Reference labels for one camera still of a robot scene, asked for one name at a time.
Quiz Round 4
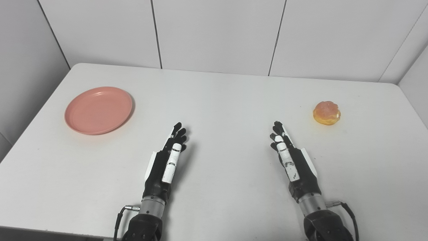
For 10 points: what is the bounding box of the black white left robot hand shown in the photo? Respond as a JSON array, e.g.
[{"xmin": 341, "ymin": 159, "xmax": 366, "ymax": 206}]
[{"xmin": 143, "ymin": 122, "xmax": 188, "ymax": 202}]

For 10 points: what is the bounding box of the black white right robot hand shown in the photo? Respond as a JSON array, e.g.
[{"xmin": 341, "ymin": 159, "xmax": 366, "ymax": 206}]
[{"xmin": 270, "ymin": 121, "xmax": 322, "ymax": 203}]

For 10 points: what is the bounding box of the glazed cream puff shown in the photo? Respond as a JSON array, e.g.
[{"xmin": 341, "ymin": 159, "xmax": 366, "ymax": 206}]
[{"xmin": 313, "ymin": 101, "xmax": 341, "ymax": 126}]

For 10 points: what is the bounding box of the pink round plate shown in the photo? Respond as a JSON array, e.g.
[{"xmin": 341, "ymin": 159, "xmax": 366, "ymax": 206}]
[{"xmin": 64, "ymin": 86, "xmax": 133, "ymax": 136}]

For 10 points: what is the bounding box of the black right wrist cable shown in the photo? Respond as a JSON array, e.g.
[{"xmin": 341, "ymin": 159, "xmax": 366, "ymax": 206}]
[{"xmin": 326, "ymin": 201, "xmax": 360, "ymax": 241}]

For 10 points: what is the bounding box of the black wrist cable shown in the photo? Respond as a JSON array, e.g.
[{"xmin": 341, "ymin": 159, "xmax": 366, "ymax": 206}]
[
  {"xmin": 326, "ymin": 201, "xmax": 360, "ymax": 241},
  {"xmin": 113, "ymin": 205, "xmax": 140, "ymax": 241}
]

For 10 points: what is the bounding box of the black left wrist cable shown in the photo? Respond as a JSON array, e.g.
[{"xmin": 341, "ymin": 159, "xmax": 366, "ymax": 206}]
[{"xmin": 113, "ymin": 205, "xmax": 140, "ymax": 241}]

